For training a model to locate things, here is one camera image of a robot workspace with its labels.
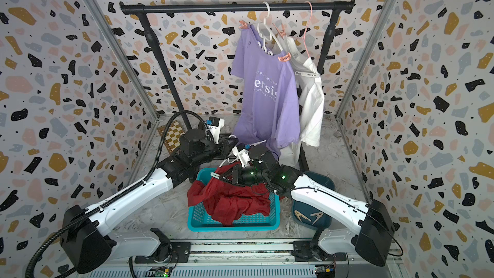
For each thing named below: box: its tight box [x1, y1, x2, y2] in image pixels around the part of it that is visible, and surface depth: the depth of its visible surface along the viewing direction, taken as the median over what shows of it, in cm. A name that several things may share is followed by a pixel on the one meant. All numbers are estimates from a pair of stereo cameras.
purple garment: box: [230, 24, 301, 159], surface depth 71 cm
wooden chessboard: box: [156, 120, 186, 154], surface depth 109 cm
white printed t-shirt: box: [277, 32, 326, 168], surface depth 66 cm
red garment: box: [187, 161, 271, 226], surface depth 79 cm
